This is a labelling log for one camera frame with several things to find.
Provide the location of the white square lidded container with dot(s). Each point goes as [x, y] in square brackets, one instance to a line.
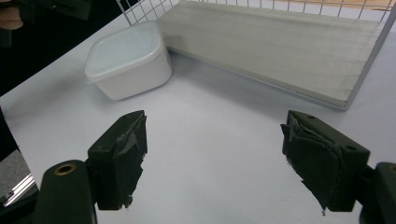
[127, 62]

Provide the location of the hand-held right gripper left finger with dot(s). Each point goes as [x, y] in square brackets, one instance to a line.
[124, 161]

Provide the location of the white shelf board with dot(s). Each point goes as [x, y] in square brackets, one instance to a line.
[264, 49]

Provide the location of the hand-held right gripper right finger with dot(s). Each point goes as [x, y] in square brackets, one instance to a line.
[323, 161]

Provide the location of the aluminium rail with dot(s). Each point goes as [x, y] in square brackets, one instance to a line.
[17, 189]

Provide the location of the wooden table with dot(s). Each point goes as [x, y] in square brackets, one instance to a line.
[342, 3]

